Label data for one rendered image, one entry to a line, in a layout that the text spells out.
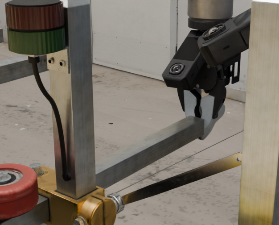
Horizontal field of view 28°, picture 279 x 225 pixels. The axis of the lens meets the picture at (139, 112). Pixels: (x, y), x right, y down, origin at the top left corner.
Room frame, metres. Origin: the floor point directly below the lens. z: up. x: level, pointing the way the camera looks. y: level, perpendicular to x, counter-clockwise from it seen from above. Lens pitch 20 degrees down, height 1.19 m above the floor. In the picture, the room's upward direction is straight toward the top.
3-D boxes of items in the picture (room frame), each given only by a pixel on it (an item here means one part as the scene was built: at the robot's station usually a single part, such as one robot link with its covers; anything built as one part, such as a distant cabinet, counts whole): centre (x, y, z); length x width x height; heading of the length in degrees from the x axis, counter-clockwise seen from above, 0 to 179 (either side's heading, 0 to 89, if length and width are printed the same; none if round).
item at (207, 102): (0.92, -0.13, 0.86); 0.06 x 0.03 x 0.09; 141
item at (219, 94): (0.90, -0.12, 0.91); 0.05 x 0.02 x 0.09; 51
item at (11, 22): (0.58, 0.11, 1.10); 0.06 x 0.06 x 0.02
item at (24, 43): (0.58, 0.11, 1.07); 0.06 x 0.06 x 0.02
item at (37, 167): (0.67, 0.14, 0.88); 0.02 x 0.02 x 0.01
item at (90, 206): (0.63, 0.10, 0.85); 0.13 x 0.06 x 0.05; 51
